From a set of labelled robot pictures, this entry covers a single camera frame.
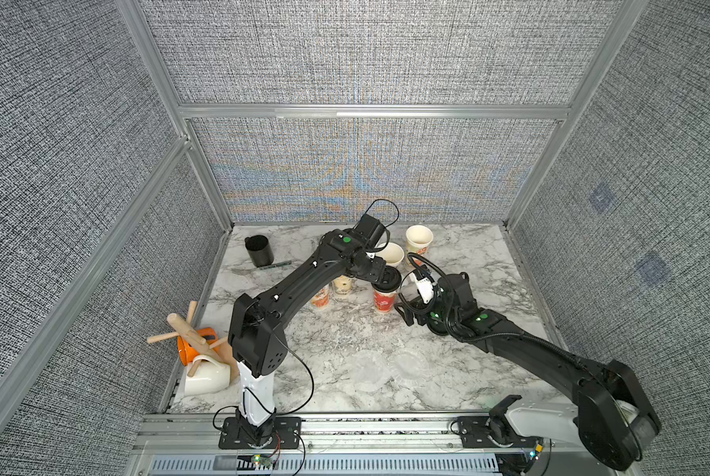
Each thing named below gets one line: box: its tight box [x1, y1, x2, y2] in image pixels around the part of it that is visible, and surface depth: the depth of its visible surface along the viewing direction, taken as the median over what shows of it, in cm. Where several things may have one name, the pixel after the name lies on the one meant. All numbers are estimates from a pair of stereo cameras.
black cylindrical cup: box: [243, 234, 275, 268], surface depth 106 cm
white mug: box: [183, 355, 232, 397], surface depth 74 cm
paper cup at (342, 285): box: [333, 274, 353, 296], surface depth 94 cm
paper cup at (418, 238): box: [405, 224, 434, 267], surface depth 97 cm
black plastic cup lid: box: [370, 265, 402, 293], surface depth 84 cm
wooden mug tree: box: [146, 300, 240, 381], surface depth 66 cm
